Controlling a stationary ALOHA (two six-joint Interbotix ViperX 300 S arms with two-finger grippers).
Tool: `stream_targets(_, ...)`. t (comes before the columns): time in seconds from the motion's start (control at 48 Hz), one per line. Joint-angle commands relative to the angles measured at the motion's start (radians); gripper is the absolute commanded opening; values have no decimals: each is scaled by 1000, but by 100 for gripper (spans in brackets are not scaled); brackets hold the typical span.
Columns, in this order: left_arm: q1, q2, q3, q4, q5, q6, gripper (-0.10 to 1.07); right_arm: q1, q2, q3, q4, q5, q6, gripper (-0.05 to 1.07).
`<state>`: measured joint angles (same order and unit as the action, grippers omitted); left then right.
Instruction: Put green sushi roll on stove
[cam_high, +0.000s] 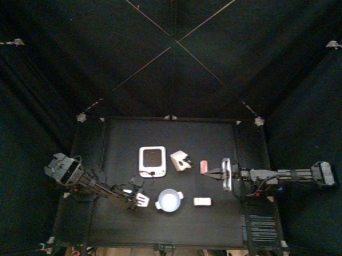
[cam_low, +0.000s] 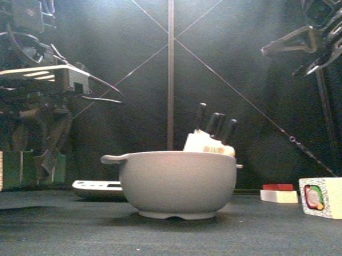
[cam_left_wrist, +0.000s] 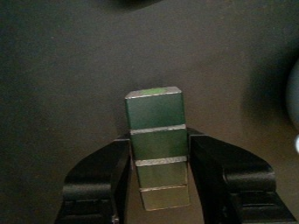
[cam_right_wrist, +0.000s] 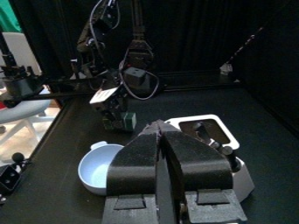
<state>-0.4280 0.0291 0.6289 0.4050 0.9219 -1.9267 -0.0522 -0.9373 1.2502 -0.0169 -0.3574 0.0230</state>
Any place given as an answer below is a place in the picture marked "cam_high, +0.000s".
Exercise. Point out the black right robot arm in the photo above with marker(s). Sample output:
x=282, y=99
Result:
x=294, y=174

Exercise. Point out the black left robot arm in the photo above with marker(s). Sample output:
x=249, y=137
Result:
x=71, y=170

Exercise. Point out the pink toy sushi piece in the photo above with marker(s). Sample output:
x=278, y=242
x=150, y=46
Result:
x=204, y=166

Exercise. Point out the white toy stove black top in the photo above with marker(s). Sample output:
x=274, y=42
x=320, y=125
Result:
x=153, y=161

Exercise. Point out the light blue toy pot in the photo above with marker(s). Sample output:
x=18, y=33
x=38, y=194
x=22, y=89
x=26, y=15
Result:
x=169, y=200

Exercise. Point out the white rectangular toy block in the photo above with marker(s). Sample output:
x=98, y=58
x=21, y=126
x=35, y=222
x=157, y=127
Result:
x=202, y=201

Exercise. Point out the small white box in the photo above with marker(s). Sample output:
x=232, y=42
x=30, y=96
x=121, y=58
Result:
x=181, y=160

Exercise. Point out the white text label sticker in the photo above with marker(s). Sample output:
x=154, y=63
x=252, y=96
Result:
x=262, y=230

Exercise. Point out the grey frame corner bracket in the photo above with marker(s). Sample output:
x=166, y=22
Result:
x=170, y=117
x=46, y=246
x=17, y=42
x=260, y=121
x=82, y=117
x=333, y=44

